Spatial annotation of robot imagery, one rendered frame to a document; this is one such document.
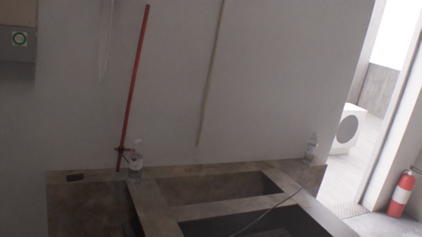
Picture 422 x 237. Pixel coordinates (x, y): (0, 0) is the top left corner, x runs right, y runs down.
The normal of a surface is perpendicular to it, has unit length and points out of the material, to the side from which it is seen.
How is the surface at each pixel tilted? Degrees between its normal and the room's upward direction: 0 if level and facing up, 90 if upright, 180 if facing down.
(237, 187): 90
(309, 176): 90
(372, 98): 90
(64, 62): 90
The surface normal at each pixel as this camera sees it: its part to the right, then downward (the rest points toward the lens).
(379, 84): -0.89, -0.02
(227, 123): 0.42, 0.36
